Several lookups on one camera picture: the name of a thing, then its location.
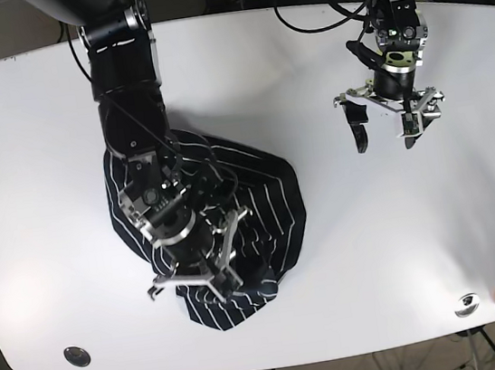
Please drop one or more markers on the metal table grommet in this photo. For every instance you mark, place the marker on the metal table grommet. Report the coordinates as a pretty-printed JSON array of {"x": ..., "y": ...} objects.
[
  {"x": 76, "y": 356},
  {"x": 466, "y": 305}
]

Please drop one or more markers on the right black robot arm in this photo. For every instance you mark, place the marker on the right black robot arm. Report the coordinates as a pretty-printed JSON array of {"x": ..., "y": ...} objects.
[{"x": 118, "y": 39}]

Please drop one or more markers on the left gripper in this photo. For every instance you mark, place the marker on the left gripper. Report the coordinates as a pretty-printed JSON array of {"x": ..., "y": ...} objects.
[{"x": 392, "y": 92}]

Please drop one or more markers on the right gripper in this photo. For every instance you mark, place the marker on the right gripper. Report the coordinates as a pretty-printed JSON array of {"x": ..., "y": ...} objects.
[{"x": 201, "y": 252}]

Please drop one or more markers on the left metal table grommet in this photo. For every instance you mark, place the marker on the left metal table grommet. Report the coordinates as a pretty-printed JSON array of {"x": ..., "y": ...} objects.
[{"x": 76, "y": 356}]

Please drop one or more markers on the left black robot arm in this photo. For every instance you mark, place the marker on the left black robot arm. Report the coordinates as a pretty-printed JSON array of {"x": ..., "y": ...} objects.
[{"x": 401, "y": 34}]

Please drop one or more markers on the right metal table grommet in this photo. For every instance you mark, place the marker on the right metal table grommet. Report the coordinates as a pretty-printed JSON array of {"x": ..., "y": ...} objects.
[{"x": 466, "y": 305}]

